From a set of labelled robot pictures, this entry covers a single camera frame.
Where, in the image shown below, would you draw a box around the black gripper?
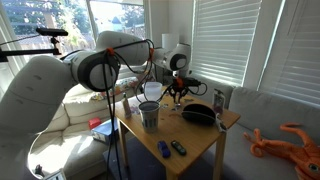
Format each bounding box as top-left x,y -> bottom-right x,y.
167,77 -> 201,104

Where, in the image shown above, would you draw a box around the silver spoon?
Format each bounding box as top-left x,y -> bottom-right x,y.
172,103 -> 181,111

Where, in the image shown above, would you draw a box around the clear plastic container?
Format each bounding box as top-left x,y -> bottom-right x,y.
144,82 -> 162,101

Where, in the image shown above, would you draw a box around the silver metal cup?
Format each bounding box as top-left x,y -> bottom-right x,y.
138,101 -> 160,133

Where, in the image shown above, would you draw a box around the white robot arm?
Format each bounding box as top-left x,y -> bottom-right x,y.
0,31 -> 191,180

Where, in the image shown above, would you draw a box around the wooden side table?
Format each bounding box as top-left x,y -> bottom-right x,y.
115,95 -> 227,180

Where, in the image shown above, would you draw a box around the clear purple bottle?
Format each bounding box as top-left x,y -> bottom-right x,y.
213,89 -> 225,114

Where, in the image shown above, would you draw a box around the small bottle with label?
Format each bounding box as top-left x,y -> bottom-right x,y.
122,93 -> 131,118

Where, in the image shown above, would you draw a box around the green toy car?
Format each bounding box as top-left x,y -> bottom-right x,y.
171,140 -> 186,156

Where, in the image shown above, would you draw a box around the blue toy car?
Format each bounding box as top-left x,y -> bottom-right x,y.
157,141 -> 171,158

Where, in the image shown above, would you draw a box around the white window blinds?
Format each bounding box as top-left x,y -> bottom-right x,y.
191,0 -> 262,86

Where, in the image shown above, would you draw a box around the dark blue floor mat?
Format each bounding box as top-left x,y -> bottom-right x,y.
103,138 -> 213,180

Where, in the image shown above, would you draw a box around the blue box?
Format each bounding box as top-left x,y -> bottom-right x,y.
91,120 -> 118,144

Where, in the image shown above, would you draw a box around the grey sofa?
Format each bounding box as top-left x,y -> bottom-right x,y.
213,83 -> 320,180

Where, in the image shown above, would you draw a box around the red box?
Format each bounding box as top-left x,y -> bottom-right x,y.
88,117 -> 102,129

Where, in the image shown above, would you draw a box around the cream sofa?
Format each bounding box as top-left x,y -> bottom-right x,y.
28,92 -> 110,180

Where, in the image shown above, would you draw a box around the orange plush squid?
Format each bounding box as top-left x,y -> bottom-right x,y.
243,122 -> 320,180

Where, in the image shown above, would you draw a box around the black cable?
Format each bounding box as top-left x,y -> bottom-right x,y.
101,39 -> 208,180

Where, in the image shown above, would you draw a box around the camera on black tripod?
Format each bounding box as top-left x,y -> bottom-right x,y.
0,28 -> 68,62

